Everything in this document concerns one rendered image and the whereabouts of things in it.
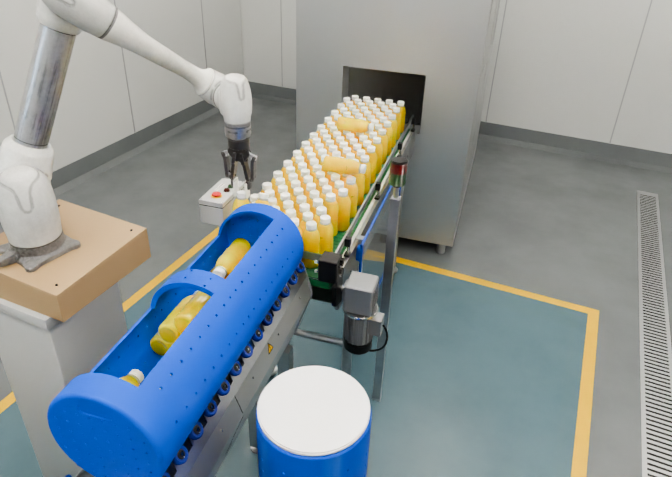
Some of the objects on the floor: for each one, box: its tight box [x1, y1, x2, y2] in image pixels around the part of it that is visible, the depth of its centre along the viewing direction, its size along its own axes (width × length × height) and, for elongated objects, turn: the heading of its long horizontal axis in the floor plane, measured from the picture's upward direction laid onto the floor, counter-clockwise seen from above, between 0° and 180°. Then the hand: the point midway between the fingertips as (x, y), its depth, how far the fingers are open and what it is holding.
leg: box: [278, 345, 293, 375], centre depth 232 cm, size 6×6×63 cm
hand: (241, 188), depth 209 cm, fingers closed on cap, 4 cm apart
